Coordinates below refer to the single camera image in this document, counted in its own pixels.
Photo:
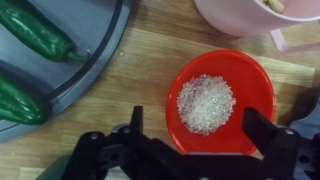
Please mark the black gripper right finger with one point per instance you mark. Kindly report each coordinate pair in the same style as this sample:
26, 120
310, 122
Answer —
266, 136

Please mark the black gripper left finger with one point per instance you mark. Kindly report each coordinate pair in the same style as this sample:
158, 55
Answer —
137, 120

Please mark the round gray tray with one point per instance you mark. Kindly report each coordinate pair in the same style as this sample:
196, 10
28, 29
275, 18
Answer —
83, 20

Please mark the green cucumber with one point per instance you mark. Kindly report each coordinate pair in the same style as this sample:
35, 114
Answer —
20, 103
33, 30

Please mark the peanuts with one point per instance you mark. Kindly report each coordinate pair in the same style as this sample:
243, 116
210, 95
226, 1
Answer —
275, 5

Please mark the white rice grains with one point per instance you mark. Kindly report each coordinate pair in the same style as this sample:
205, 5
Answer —
205, 103

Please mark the small red bowl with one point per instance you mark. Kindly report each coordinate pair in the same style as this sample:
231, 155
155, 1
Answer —
246, 80

